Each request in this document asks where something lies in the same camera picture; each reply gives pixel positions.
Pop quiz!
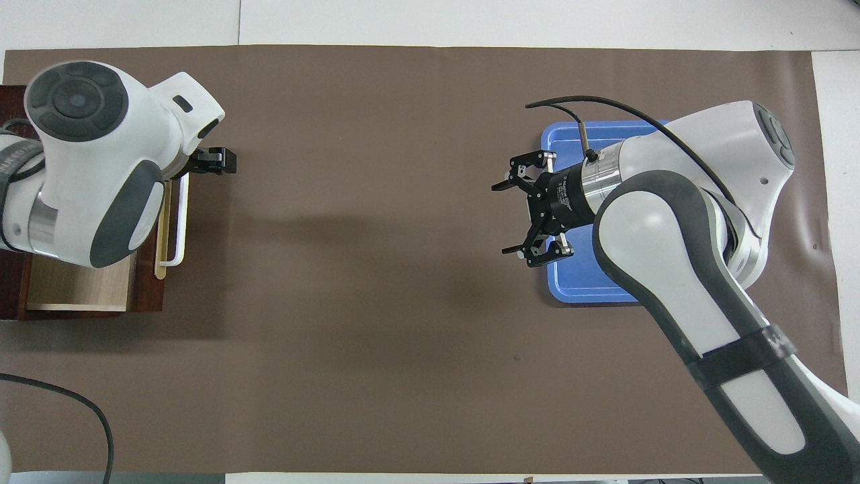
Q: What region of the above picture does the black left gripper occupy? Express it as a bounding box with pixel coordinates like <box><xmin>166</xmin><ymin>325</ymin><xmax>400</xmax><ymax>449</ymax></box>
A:
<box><xmin>180</xmin><ymin>148</ymin><xmax>237</xmax><ymax>177</ymax></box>

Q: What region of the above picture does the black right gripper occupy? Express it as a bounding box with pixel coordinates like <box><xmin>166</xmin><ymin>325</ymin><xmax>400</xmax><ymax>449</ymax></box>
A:
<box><xmin>492</xmin><ymin>151</ymin><xmax>595</xmax><ymax>268</ymax></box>

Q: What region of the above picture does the white drawer handle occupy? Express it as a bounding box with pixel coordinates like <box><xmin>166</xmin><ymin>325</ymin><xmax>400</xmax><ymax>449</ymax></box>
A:
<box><xmin>160</xmin><ymin>173</ymin><xmax>189</xmax><ymax>267</ymax></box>

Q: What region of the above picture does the wooden drawer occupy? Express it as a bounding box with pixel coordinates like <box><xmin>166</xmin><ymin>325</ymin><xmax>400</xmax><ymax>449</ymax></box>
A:
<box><xmin>26</xmin><ymin>173</ymin><xmax>173</xmax><ymax>314</ymax></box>

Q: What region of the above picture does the dark wooden drawer cabinet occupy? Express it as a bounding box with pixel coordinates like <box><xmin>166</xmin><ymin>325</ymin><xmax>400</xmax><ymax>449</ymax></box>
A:
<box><xmin>0</xmin><ymin>84</ymin><xmax>31</xmax><ymax>321</ymax></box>

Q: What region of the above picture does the blue plastic tray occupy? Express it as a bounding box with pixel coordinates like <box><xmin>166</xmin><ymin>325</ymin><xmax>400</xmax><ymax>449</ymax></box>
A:
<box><xmin>541</xmin><ymin>121</ymin><xmax>673</xmax><ymax>305</ymax></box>

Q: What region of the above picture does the brown table mat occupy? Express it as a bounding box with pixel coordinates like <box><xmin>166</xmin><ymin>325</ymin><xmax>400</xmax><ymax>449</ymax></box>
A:
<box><xmin>0</xmin><ymin>44</ymin><xmax>849</xmax><ymax>475</ymax></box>

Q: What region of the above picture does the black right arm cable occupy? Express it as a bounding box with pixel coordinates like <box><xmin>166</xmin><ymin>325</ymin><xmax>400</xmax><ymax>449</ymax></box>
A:
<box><xmin>525</xmin><ymin>96</ymin><xmax>763</xmax><ymax>239</ymax></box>

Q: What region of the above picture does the black loose cable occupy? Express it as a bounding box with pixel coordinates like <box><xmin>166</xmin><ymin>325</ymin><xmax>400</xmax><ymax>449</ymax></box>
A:
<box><xmin>0</xmin><ymin>373</ymin><xmax>115</xmax><ymax>484</ymax></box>

